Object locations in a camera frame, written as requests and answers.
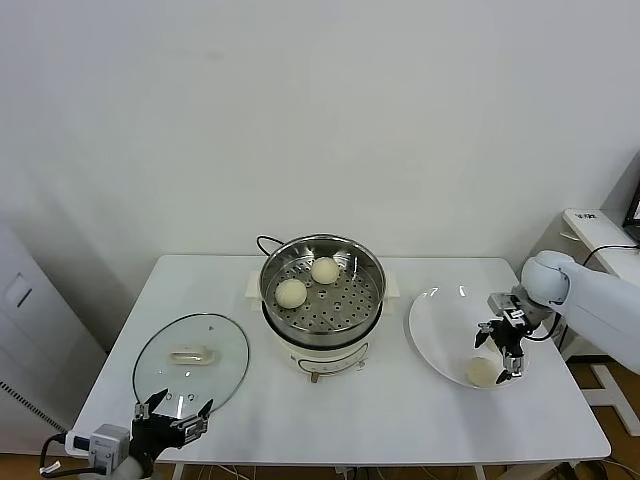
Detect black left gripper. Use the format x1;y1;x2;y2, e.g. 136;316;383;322
130;390;215;464

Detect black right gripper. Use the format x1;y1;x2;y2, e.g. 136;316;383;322
474;314;532;385

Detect glass lid with cream handle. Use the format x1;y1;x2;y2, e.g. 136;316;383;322
131;312;251;422

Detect stainless steel steamer basket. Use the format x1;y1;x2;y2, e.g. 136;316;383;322
258;232;387;337

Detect white round plate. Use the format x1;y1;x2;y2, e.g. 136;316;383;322
408;284;531;392

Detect white side desk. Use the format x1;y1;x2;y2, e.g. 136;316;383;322
514;208;640;446

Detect white electric cooker base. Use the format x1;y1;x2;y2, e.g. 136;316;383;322
244;268;401;385

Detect white metal cabinet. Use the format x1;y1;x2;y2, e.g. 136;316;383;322
0;219;109;456

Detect black monitor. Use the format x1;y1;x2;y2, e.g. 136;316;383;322
622;149;640;230

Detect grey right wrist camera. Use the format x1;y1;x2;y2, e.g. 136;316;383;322
487;292;524;316

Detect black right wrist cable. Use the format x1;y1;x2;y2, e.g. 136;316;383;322
524;309;569;344

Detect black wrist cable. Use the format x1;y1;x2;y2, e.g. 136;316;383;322
524;309;569;344
39;433;71;474

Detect thin white floor cables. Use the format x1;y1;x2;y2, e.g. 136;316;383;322
192;463;261;480

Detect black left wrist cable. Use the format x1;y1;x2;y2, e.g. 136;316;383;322
39;433;71;474

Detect black power adapter with cable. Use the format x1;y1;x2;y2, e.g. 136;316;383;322
552;242;640;354

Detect black cooker power cable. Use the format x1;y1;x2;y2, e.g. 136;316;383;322
255;235;290;257

